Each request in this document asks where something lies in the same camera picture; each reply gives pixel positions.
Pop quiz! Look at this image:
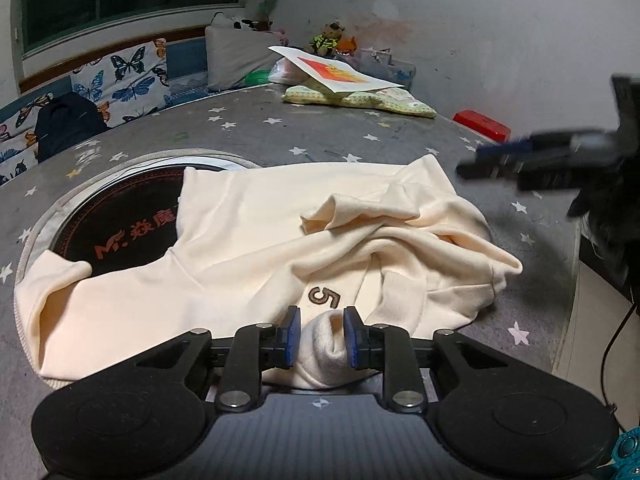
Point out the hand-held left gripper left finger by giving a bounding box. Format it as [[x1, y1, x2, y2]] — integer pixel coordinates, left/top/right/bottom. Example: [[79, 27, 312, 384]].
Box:
[[134, 306, 301, 412]]

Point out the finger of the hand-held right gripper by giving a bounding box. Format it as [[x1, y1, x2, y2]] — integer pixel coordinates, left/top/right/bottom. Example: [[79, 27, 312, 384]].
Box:
[[456, 156, 525, 182], [474, 133, 538, 162]]

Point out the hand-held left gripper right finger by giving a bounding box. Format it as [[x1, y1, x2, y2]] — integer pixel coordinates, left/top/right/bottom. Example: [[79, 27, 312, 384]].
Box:
[[343, 306, 507, 412]]

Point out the cream sweatshirt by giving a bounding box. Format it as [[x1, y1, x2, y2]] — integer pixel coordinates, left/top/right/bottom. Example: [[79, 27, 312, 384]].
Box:
[[15, 154, 524, 392]]

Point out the red box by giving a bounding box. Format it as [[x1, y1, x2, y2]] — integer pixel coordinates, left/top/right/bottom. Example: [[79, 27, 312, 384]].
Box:
[[452, 110, 512, 143]]

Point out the green patterned cloth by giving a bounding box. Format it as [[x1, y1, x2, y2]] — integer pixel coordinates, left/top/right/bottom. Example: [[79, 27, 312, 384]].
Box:
[[282, 82, 437, 120]]

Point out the grey star-print table cover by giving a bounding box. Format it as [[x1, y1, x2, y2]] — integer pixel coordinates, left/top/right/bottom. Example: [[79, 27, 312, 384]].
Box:
[[0, 80, 583, 461]]

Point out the white paper orange print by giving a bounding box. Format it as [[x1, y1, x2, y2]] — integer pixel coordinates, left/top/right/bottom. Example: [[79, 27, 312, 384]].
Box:
[[268, 45, 405, 95]]

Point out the teddy bear toy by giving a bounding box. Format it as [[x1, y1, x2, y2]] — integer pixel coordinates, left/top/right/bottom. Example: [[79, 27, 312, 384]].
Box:
[[306, 20, 346, 57]]

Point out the black round plate orange print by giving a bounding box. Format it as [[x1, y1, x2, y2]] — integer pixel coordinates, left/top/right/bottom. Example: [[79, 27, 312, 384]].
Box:
[[47, 166, 188, 265]]

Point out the grey pillow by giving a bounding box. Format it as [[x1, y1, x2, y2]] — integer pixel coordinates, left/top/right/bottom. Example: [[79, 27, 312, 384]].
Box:
[[205, 12, 291, 93]]

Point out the teal plastic object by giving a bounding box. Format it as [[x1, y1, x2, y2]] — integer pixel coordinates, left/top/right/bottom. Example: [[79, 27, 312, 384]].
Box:
[[592, 427, 640, 480]]

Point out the butterfly print cushion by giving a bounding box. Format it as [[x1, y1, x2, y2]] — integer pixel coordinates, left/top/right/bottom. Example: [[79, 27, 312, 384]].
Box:
[[0, 37, 171, 186]]

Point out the dark backpack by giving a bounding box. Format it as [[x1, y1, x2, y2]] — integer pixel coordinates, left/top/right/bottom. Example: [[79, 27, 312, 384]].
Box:
[[34, 92, 109, 163]]

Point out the black cable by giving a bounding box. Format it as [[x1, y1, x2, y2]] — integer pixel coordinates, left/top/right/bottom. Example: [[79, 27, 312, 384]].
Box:
[[600, 305, 640, 431]]

